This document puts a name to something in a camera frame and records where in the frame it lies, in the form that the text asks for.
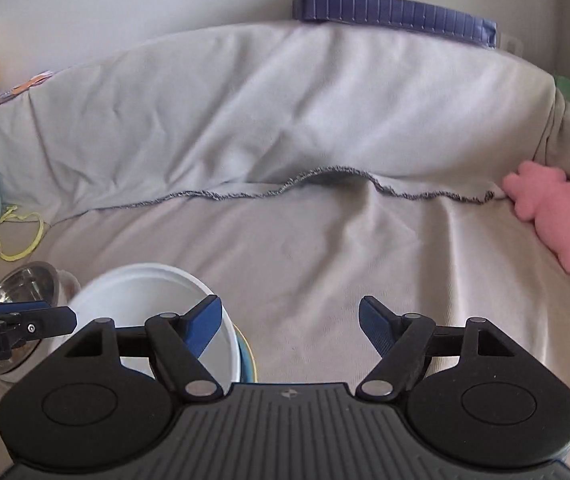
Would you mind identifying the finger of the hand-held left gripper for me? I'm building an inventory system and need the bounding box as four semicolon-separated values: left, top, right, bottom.
0;300;77;339

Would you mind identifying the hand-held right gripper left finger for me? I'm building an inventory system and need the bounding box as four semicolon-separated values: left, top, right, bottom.
66;294;224;401

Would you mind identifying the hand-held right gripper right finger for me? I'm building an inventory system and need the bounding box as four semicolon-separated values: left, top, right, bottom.
355;295;514;399

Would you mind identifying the stainless steel bowl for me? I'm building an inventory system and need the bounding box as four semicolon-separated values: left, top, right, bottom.
0;262;62;377

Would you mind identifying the blue bowl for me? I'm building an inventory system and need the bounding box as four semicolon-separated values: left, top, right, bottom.
237;332;259;384

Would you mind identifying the white bowl with orange label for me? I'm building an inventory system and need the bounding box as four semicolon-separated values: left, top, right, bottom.
67;262;242;387

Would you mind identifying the pink plush toy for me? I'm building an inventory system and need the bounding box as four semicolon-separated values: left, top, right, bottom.
502;160;570;277

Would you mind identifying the grey blanket with stitched edge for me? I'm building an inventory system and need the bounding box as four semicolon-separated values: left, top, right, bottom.
0;22;558;226

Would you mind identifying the colourful booklet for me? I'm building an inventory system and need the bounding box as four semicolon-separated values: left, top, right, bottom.
0;70;54;122

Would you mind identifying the blue striped box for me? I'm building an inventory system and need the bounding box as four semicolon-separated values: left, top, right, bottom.
292;0;499;50

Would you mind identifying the yellow cord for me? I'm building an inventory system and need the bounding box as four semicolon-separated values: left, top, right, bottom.
0;204;46;262

